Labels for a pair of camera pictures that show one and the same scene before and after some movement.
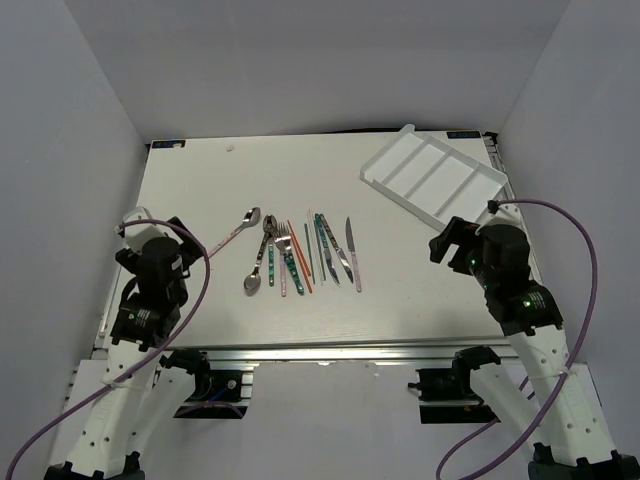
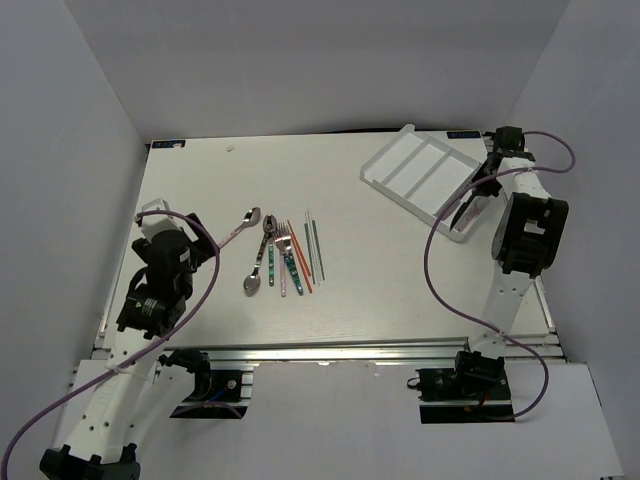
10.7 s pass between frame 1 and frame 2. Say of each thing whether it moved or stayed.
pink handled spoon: stayed
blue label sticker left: stayed
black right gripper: moved
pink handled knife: moved
